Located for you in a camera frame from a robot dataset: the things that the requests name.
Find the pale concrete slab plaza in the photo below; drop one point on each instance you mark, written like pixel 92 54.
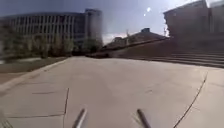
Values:
pixel 116 86

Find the low building with sloped roof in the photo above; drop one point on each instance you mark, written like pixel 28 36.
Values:
pixel 140 36

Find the robot's own part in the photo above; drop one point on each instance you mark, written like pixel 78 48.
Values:
pixel 144 119
pixel 80 119

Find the long many-windowed building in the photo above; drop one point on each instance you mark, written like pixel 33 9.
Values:
pixel 50 25

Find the row of trees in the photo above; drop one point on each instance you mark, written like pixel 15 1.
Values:
pixel 40 46

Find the wide concrete steps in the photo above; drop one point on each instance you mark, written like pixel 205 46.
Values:
pixel 193 59

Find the grass strip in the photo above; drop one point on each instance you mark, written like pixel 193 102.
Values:
pixel 26 65

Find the dark blocky building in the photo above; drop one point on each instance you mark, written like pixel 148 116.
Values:
pixel 190 23

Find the pale concrete kerb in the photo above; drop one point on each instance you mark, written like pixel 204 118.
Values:
pixel 20 80

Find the dark low wall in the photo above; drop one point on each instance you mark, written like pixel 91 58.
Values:
pixel 140 51

